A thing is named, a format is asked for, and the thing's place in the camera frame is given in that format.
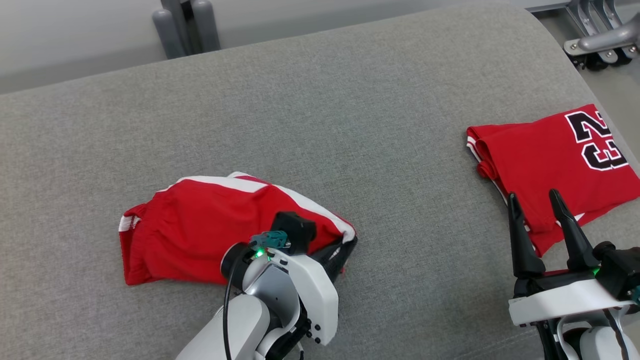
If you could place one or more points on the red and white jersey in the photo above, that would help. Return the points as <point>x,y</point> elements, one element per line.
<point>190,225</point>

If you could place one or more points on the red white number jersey shirt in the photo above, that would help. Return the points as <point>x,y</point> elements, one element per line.
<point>540,165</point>

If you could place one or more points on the grey metal wheeled stand base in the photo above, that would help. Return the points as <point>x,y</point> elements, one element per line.
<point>607,37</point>

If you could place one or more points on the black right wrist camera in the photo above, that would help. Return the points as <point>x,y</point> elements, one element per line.
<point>620,272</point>

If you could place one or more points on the grey metal partition post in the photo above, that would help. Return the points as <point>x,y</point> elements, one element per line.
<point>170,30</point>

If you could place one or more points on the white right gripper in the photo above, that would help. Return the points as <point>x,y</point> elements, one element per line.
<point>560,302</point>

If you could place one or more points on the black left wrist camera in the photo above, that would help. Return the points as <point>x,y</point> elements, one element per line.
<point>295,230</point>

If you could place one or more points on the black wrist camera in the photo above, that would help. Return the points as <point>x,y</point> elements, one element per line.
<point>295,230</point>
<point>620,272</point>

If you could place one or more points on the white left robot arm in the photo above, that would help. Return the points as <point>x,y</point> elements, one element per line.
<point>235,325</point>

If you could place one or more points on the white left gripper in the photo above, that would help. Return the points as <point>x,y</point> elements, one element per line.
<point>315,300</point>

